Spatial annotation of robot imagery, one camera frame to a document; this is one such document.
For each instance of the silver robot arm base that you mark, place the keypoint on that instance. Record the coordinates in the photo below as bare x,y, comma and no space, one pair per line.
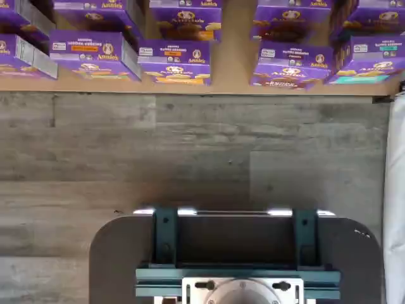
242,293

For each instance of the purple Annie's box orange label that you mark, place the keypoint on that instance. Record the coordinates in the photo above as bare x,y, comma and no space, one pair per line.
175,63

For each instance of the purple Annie's box maroon panel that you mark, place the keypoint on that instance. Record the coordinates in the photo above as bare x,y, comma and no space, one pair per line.
292,68

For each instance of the purple Annie's box orange panel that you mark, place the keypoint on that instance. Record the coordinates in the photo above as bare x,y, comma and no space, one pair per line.
186,22

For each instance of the purple Annie's hidden veggies box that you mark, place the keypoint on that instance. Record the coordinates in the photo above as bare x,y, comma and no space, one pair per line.
91,54

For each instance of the purple Annie's box brown panel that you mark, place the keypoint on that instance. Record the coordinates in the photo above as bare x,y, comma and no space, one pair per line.
9,16
95,17
370,22
289,23

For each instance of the purple Annie's box teal label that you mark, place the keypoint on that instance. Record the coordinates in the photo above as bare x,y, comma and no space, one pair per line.
368,60

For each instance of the purple Annie's box grey side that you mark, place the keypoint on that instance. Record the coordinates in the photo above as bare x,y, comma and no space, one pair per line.
19,57

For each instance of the dark rounded base platform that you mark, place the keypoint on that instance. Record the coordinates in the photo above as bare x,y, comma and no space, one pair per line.
120,253

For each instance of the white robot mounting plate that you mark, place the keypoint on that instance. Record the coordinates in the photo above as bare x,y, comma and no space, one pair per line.
190,286

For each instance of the white plastic sheet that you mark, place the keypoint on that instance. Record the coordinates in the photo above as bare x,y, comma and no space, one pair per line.
397,190

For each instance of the teal metal frame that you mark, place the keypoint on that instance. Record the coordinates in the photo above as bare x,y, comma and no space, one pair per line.
164,234

